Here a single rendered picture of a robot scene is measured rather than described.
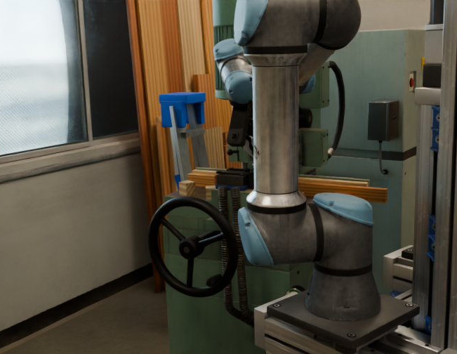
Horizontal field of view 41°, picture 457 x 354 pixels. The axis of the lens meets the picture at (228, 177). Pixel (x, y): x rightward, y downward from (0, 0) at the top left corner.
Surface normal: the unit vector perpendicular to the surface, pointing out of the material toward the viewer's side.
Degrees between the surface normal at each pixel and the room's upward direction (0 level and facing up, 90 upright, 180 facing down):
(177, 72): 87
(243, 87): 114
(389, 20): 90
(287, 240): 92
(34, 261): 90
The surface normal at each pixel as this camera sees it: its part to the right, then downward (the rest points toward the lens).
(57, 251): 0.83, 0.08
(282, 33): 0.10, 0.23
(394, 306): -0.03, -0.98
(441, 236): -0.75, 0.15
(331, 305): -0.43, -0.11
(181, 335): -0.47, 0.19
